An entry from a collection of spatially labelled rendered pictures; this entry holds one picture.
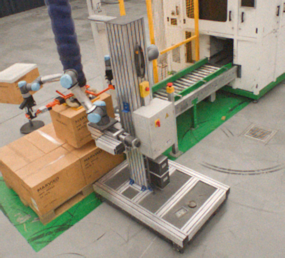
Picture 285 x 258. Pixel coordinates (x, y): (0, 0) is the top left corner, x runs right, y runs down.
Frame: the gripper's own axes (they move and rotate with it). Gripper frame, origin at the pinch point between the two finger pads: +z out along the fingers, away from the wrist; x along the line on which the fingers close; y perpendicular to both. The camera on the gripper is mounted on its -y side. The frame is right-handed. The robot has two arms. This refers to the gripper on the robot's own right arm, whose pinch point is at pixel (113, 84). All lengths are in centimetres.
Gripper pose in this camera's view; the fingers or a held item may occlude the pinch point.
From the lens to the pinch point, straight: 368.7
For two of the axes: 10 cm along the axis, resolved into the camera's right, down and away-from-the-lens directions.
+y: -6.6, 4.1, -6.3
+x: 7.4, 2.6, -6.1
